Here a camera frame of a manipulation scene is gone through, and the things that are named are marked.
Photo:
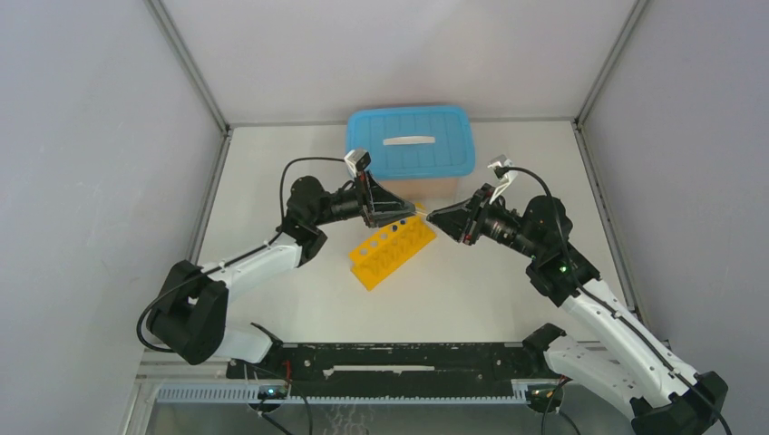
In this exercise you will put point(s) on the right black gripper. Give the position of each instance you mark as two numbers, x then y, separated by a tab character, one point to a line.
465	220

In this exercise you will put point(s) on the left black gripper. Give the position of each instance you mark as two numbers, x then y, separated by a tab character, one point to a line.
376	205

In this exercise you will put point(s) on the yellow test tube rack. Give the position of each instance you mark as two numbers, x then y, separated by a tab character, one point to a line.
385	251

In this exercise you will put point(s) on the blue plastic box lid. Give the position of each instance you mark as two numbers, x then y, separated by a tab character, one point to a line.
414	142

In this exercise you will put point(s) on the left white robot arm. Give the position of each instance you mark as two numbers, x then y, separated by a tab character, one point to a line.
189	315

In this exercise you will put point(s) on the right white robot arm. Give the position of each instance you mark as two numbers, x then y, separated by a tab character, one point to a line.
656	390

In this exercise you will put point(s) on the pink plastic storage box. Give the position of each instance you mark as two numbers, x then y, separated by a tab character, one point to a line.
418	189

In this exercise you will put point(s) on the blue-capped tube bundle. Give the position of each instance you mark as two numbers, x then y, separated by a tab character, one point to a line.
420	211

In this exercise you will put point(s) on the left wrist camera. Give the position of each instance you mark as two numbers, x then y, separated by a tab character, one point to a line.
357	162

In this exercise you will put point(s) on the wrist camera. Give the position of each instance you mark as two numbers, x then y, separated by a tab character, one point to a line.
357	162
502	169

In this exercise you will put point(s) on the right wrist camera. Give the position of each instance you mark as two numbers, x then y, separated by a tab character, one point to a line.
502	169

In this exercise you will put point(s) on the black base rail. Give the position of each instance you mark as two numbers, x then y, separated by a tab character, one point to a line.
406	371

